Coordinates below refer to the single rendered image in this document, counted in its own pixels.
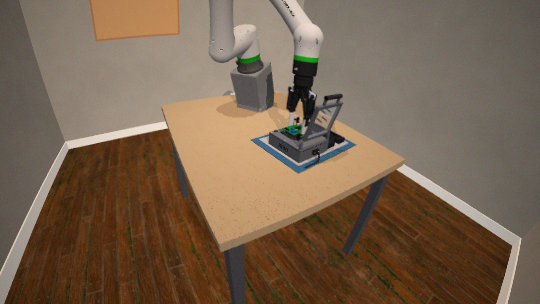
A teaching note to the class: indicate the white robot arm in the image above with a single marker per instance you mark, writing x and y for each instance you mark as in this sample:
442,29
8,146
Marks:
227,42

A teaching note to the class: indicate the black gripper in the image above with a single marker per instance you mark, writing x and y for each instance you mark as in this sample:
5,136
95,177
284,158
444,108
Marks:
302,93

